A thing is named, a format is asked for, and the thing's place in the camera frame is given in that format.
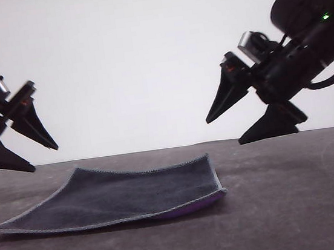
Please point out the purple towel with grey hem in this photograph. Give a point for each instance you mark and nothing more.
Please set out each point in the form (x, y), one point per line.
(117, 195)

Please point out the grey table cloth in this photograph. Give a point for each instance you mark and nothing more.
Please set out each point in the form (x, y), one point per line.
(256, 205)

